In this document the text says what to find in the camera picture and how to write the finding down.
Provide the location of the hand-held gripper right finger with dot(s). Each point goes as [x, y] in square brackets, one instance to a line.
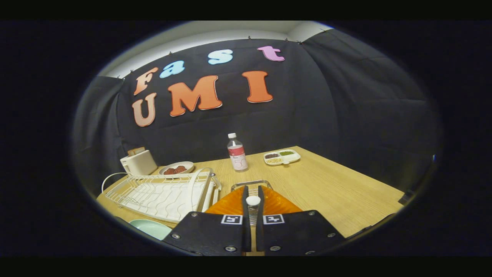
[260, 231]

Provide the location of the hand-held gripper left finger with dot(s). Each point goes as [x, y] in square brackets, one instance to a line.
[245, 219]

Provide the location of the light green plate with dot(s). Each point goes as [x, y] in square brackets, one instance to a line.
[152, 229]

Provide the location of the small plate with red food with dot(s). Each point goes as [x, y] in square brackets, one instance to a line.
[176, 169]

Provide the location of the clear bottle with red label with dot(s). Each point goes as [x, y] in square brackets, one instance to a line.
[238, 157]

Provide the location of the white divided food tray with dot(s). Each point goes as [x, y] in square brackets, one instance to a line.
[281, 157]

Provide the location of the white toaster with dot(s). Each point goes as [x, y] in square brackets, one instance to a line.
[140, 163]

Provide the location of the toast slices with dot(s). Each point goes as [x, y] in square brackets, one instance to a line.
[136, 151]

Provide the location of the black backdrop cloth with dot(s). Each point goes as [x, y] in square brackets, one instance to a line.
[326, 107]

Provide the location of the dark block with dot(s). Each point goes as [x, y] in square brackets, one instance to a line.
[406, 197]

